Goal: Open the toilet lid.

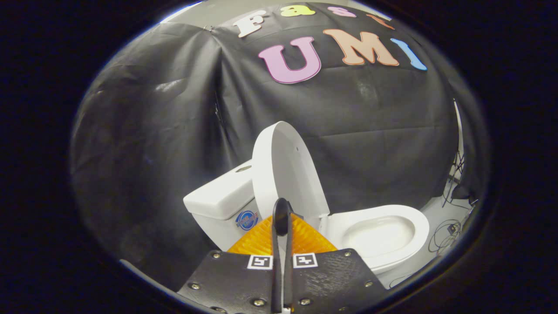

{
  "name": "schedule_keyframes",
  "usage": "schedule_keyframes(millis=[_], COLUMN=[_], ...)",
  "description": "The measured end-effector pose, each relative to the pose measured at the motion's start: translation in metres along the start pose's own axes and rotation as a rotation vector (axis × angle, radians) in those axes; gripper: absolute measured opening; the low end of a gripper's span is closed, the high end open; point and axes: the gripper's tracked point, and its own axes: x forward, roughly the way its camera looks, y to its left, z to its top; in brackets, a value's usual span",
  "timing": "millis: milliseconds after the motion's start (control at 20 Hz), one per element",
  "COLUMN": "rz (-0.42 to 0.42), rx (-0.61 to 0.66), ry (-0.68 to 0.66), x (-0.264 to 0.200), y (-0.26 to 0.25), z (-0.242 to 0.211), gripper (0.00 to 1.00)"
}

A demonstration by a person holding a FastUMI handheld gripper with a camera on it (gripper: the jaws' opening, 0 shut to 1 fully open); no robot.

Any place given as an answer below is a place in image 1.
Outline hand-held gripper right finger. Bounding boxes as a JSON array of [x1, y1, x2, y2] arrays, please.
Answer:
[[283, 213, 387, 314]]

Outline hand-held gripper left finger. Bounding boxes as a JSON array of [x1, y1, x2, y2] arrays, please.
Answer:
[[179, 213, 282, 314]]

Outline black round lid tab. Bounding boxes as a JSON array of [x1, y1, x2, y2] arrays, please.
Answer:
[[272, 198, 293, 238]]

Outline white toilet lid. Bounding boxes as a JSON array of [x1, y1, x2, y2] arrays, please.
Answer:
[[252, 121, 330, 230]]

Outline white toilet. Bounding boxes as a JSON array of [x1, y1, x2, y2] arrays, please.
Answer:
[[183, 159, 430, 276]]

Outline white toilet seat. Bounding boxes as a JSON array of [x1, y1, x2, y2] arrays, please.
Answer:
[[325, 205, 430, 273]]

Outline black backdrop cloth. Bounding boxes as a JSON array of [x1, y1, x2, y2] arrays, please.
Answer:
[[70, 2, 485, 292]]

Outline black light stand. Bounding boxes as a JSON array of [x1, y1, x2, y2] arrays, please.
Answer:
[[442, 99, 466, 208]]

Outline tangled floor cables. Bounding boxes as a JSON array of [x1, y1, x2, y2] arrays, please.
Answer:
[[429, 218, 463, 254]]

